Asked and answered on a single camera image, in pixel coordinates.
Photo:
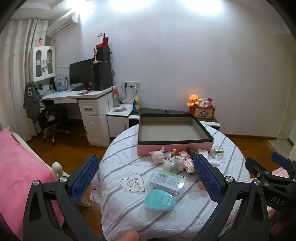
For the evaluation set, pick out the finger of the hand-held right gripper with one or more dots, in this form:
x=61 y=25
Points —
x=281 y=160
x=254 y=165

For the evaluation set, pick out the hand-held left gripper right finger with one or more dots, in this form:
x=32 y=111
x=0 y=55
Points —
x=208 y=179

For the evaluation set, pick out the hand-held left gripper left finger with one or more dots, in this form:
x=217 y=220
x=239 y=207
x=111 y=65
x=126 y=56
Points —
x=83 y=179

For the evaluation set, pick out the white pink brick figure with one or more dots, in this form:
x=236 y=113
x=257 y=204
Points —
x=189 y=165

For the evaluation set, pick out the clear glass bottle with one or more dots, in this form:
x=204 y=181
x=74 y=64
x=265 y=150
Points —
x=217 y=154

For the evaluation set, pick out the white pig figure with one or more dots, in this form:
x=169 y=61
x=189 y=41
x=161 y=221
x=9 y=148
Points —
x=172 y=165

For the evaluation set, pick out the clear plastic packet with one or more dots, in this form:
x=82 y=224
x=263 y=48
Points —
x=166 y=180

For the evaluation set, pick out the teal heart-shaped case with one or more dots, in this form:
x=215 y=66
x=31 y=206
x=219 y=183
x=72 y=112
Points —
x=159 y=199

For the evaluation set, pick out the pink cardboard box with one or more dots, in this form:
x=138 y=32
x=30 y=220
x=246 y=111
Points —
x=143 y=150

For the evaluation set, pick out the person's right hand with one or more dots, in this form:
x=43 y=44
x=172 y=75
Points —
x=278 y=222

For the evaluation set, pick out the white flat charger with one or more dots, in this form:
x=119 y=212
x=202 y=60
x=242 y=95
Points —
x=203 y=151

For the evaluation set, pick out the pig doll in blue dress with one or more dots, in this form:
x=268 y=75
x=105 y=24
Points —
x=157 y=158

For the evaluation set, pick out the white desk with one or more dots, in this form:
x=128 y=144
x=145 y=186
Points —
x=92 y=120

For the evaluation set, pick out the white low side cabinet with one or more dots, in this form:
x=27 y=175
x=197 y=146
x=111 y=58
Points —
x=118 y=125

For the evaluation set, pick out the pink blanket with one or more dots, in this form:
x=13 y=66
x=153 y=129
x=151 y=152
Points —
x=18 y=166

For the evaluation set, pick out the red toy box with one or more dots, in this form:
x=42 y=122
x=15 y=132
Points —
x=203 y=113

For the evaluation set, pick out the black office chair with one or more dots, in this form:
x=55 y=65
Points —
x=54 y=115

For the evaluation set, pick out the pink plush toy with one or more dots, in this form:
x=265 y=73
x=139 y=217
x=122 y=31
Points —
x=203 y=103

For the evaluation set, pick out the orange octopus plush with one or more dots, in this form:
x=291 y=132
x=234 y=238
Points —
x=193 y=99

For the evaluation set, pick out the bottle with red cap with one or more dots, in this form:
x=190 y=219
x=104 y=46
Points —
x=116 y=99

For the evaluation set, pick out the yellow snack bag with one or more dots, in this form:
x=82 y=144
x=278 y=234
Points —
x=136 y=105

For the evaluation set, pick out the grey hanging garment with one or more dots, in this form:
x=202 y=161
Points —
x=31 y=102

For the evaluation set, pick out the blue white box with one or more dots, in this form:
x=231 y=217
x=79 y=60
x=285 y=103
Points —
x=60 y=84

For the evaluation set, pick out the black computer tower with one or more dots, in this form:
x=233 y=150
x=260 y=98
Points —
x=103 y=76

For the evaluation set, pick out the black monitor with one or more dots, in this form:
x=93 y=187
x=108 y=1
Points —
x=81 y=71

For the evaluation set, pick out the white glass-door cabinet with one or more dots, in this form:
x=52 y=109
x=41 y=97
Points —
x=44 y=77

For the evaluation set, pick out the black speaker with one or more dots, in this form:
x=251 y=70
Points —
x=103 y=54

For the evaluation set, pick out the cream curtain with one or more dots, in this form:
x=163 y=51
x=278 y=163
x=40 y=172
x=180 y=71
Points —
x=13 y=69

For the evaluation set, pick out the red triangular ornament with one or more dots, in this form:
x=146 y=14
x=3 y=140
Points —
x=105 y=40

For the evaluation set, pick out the small doll in pink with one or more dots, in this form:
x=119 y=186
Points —
x=40 y=42

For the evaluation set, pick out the white air conditioner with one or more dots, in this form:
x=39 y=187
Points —
x=61 y=24

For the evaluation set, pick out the white bed frame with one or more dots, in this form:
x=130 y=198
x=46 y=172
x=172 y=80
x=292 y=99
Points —
x=56 y=167

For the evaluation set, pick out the white wall power outlet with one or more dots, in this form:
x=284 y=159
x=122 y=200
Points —
x=136 y=83

